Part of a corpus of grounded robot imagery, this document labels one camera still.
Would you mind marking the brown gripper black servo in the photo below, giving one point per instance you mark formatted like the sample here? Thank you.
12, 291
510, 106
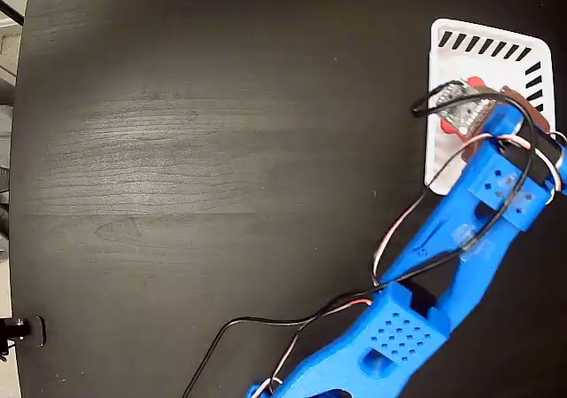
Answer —
500, 115

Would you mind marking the red turtle toy gold shell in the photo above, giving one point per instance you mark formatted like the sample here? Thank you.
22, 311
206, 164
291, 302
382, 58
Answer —
452, 128

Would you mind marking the white tray with black stripes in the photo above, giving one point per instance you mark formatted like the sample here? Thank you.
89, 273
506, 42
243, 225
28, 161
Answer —
491, 65

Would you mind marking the clear tape piece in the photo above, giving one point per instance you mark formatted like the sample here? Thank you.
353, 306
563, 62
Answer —
509, 185
474, 240

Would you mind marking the black table clamp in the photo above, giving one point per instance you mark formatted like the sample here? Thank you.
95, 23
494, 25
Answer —
26, 329

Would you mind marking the black metal bar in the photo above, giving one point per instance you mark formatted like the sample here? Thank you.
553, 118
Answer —
11, 11

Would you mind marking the bare camera circuit board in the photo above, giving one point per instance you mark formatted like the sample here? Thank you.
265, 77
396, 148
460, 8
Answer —
463, 107

